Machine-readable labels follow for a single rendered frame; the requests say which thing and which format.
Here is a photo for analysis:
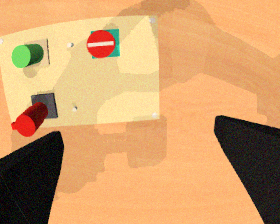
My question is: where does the cream rectangular board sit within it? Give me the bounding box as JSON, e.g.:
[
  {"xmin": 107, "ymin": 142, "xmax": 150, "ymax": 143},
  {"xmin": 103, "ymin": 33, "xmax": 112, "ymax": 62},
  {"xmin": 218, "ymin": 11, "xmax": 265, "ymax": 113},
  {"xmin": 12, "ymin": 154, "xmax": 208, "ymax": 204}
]
[{"xmin": 0, "ymin": 15, "xmax": 159, "ymax": 137}]

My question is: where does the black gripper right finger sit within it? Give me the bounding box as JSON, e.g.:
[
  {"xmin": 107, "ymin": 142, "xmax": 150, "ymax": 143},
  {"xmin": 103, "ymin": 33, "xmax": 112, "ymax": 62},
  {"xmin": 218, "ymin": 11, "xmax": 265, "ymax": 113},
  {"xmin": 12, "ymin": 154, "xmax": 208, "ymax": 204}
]
[{"xmin": 214, "ymin": 115, "xmax": 280, "ymax": 224}]

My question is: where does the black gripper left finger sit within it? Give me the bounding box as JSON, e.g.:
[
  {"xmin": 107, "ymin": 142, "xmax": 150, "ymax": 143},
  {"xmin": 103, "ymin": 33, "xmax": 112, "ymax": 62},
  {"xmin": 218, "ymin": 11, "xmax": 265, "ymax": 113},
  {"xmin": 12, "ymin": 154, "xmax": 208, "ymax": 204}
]
[{"xmin": 0, "ymin": 131, "xmax": 64, "ymax": 224}]

